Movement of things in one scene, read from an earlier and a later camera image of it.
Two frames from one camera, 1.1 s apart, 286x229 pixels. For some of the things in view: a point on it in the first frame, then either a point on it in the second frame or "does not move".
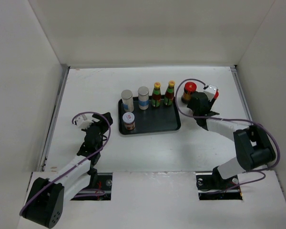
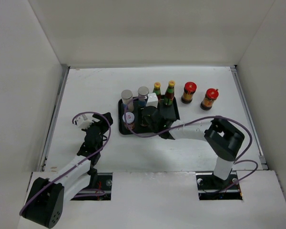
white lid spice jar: [128, 119] does not move
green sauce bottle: [169, 94] does not move
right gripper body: [190, 105] to [154, 129]
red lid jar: [189, 88] does not move
